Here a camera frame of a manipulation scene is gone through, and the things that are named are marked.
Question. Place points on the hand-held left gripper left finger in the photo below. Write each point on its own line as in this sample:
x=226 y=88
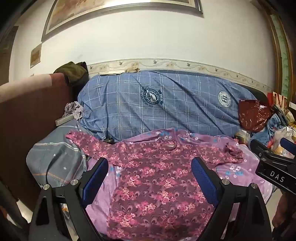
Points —
x=97 y=178

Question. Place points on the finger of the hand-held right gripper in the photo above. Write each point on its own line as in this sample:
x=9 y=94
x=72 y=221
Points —
x=289 y=144
x=266 y=150

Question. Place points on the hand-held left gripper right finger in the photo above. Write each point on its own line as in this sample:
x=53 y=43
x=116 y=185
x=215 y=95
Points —
x=204 y=180

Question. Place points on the maroon floral shirt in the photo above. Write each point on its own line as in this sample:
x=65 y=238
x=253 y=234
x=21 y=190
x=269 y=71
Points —
x=150 y=185

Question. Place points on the person's right forearm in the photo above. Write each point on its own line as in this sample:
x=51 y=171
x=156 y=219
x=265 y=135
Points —
x=285 y=208

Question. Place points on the white plastic bag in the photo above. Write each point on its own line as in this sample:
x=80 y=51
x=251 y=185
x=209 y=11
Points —
x=283 y=134

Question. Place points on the purple floral blanket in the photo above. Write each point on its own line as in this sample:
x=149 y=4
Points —
x=240 y=171

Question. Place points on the red plastic bag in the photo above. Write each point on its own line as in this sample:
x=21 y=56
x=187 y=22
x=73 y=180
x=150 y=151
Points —
x=252 y=115

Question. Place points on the small black object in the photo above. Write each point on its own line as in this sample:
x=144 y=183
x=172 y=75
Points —
x=108 y=139

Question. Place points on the red paper bag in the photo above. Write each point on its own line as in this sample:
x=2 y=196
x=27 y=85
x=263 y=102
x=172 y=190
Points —
x=277 y=99

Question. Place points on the grey striped pillow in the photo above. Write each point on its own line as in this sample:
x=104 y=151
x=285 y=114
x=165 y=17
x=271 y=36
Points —
x=55 y=150

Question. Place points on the blue plaid quilt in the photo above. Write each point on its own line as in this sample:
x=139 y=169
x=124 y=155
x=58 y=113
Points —
x=185 y=111

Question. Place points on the crumpled grey purple cloth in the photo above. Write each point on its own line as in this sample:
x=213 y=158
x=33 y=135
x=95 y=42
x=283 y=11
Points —
x=74 y=109

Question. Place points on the brown padded headboard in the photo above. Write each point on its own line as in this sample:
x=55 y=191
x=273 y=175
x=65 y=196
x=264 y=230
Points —
x=27 y=120

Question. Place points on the olive green clothing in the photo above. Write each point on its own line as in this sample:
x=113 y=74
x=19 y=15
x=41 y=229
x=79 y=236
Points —
x=71 y=71

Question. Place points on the small framed picture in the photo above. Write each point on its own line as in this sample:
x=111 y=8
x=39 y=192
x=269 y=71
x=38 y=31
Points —
x=35 y=55

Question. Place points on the large framed painting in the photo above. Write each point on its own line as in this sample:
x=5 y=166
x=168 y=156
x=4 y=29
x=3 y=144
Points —
x=69 y=14

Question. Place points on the green patterned wooden frame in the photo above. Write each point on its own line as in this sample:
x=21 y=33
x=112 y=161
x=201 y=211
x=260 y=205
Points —
x=283 y=58

